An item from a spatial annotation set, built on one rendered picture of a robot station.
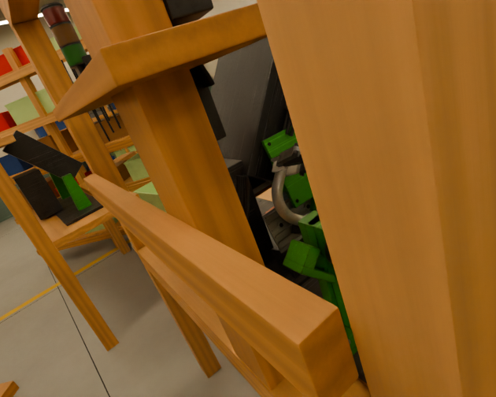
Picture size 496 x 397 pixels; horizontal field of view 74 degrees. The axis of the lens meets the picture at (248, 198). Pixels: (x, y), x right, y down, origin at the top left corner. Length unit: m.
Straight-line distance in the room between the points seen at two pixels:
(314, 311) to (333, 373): 0.06
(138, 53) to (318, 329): 0.32
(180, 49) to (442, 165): 0.32
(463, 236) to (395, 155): 0.06
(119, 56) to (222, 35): 0.13
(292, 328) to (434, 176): 0.18
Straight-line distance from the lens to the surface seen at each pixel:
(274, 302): 0.32
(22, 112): 4.20
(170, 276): 1.27
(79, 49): 0.95
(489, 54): 0.21
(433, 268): 0.21
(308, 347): 0.29
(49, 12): 0.97
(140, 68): 0.40
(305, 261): 0.61
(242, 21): 0.46
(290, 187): 0.93
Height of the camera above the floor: 1.48
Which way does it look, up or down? 22 degrees down
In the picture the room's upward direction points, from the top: 21 degrees counter-clockwise
